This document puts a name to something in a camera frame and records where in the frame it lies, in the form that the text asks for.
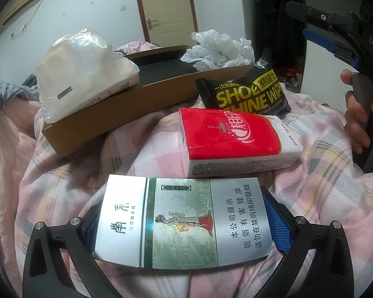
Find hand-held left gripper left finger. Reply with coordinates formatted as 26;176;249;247
22;203;119;298

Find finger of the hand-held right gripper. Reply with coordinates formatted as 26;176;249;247
302;29;359;67
285;1;361;33

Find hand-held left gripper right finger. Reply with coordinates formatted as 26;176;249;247
259;186;355;298

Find silver green cigarette box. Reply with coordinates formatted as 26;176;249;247
94;174;273;270

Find black yellow shoe wipes pack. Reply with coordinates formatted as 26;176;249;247
195;55;292;119

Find red white tissue pack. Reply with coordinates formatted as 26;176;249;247
178;107;303;179

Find brown cardboard box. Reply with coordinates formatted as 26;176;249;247
42;45;252;155

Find person's right hand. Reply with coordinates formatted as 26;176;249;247
340;69;373;156

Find dark floor clutter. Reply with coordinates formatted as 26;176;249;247
280;65;303;94

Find dark hanging clothes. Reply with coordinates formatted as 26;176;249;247
253;0;305;69

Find pink plaid blanket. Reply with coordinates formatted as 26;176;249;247
0;40;373;298

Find crumpled white plastic bag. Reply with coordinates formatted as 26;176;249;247
180;29;255;72

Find cream panel door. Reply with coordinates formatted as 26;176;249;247
134;0;195;45

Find grey quilt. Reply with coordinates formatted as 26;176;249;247
0;79;38;193

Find beige facial tissue pack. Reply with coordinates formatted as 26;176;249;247
36;29;140;123

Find white air conditioner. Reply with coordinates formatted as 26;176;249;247
0;0;46;27

